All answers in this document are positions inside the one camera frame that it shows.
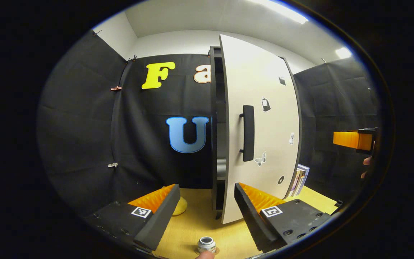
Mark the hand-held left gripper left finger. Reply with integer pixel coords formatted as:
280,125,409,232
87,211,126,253
85,183,181,252

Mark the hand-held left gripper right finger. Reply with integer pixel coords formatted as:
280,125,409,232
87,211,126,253
234,182,334,253

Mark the round brown coaster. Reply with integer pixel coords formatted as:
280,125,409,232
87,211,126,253
193,246,220,256

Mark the white plastic bottle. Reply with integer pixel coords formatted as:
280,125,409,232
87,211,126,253
197,236,217,254

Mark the dark grey cabinet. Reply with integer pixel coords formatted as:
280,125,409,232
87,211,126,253
210,45,303,221

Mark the black cabinet door handle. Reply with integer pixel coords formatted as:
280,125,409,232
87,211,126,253
239,105,256,163

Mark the yellow sponge-like lump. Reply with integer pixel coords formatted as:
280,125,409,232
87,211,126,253
172,196,189,217

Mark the book with white blue cover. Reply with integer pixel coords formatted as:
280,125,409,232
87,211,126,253
297,163,311,195

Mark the book with pale spine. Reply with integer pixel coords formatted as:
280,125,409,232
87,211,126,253
293,166,306,197

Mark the small ceiling light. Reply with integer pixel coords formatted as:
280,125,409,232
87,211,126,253
335,46,353,59

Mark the black backdrop cloth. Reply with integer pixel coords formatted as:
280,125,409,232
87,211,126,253
36,31,380,217

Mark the long ceiling light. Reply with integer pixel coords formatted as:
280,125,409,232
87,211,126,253
254,0,309,25

